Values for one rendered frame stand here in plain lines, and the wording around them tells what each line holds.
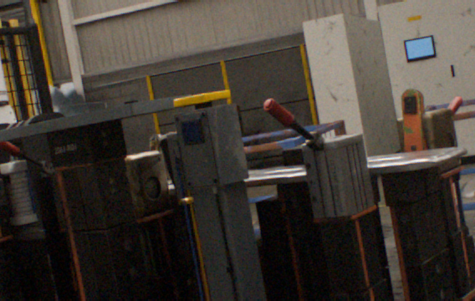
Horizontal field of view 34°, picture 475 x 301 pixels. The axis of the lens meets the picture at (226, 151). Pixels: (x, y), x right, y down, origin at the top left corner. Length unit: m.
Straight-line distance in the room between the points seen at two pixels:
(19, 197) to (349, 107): 8.09
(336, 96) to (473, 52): 1.65
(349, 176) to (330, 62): 8.42
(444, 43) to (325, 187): 8.32
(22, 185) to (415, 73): 8.09
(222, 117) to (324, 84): 8.52
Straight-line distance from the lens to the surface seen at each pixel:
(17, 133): 1.34
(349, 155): 1.20
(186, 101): 1.12
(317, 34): 9.64
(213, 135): 1.10
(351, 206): 1.19
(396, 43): 9.52
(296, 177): 1.36
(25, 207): 1.66
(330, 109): 9.62
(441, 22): 9.49
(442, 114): 1.52
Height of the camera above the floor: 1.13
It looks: 3 degrees down
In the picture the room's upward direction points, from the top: 10 degrees counter-clockwise
